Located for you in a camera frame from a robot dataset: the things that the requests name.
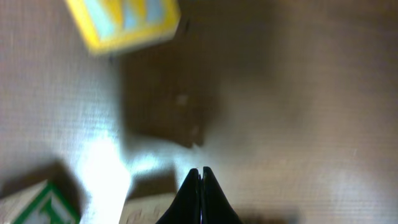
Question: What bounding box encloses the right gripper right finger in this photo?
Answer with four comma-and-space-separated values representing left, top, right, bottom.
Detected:
201, 167, 243, 224

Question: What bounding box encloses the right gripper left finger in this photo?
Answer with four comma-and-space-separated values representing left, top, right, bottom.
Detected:
156, 169, 201, 224

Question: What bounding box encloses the green number 7 block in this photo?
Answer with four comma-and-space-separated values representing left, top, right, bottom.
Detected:
1, 180, 80, 224

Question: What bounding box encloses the yellow top wooden block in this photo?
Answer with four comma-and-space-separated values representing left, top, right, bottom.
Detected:
65, 0, 181, 55

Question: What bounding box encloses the plain front wooden block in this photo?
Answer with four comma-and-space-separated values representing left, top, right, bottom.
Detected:
119, 193, 175, 224

